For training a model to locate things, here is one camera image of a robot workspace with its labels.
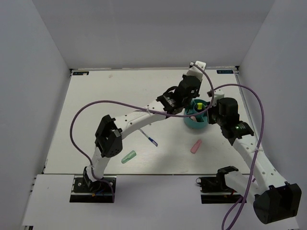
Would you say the black yellow highlighter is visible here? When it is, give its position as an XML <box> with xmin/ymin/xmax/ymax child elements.
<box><xmin>195</xmin><ymin>103</ymin><xmax>204</xmax><ymax>112</ymax></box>

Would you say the pink correction pen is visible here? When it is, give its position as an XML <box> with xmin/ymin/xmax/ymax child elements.
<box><xmin>190</xmin><ymin>139</ymin><xmax>202</xmax><ymax>154</ymax></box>

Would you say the mint green correction pen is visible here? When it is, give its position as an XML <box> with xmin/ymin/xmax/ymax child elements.
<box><xmin>121</xmin><ymin>150</ymin><xmax>137</xmax><ymax>164</ymax></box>

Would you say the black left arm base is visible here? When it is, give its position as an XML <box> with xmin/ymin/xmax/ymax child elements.
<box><xmin>70</xmin><ymin>177</ymin><xmax>115</xmax><ymax>204</ymax></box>

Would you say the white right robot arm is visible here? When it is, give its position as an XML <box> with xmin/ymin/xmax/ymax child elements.
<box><xmin>208</xmin><ymin>97</ymin><xmax>302</xmax><ymax>224</ymax></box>

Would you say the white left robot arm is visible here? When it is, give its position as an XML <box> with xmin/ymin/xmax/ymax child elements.
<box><xmin>83</xmin><ymin>73</ymin><xmax>202</xmax><ymax>191</ymax></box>

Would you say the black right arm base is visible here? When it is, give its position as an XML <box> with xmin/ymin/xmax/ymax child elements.
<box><xmin>196</xmin><ymin>176</ymin><xmax>243</xmax><ymax>204</ymax></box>

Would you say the teal round divided organizer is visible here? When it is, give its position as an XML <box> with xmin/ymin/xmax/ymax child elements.
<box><xmin>183</xmin><ymin>98</ymin><xmax>209</xmax><ymax>129</ymax></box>

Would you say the right corner label sticker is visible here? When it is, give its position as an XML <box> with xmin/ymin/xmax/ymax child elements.
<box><xmin>216</xmin><ymin>69</ymin><xmax>234</xmax><ymax>74</ymax></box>

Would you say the corner label sticker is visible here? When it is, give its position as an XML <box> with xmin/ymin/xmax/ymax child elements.
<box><xmin>72</xmin><ymin>71</ymin><xmax>89</xmax><ymax>76</ymax></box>
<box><xmin>216</xmin><ymin>69</ymin><xmax>234</xmax><ymax>74</ymax></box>

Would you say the blue clear ballpoint pen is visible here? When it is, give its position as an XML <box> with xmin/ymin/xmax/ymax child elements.
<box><xmin>139</xmin><ymin>129</ymin><xmax>158</xmax><ymax>147</ymax></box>

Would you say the left corner label sticker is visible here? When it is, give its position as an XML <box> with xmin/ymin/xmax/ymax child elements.
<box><xmin>72</xmin><ymin>71</ymin><xmax>89</xmax><ymax>76</ymax></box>

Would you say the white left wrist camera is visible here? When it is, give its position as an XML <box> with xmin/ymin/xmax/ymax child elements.
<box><xmin>187</xmin><ymin>61</ymin><xmax>207</xmax><ymax>80</ymax></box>

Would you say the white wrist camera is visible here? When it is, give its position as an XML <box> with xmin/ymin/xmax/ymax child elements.
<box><xmin>187</xmin><ymin>61</ymin><xmax>207</xmax><ymax>80</ymax></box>
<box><xmin>207</xmin><ymin>89</ymin><xmax>224</xmax><ymax>107</ymax></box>

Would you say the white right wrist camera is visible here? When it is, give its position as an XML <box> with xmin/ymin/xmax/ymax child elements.
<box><xmin>207</xmin><ymin>89</ymin><xmax>224</xmax><ymax>107</ymax></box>

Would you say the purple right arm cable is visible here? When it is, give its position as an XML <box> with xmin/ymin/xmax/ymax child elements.
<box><xmin>207</xmin><ymin>83</ymin><xmax>265</xmax><ymax>230</ymax></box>

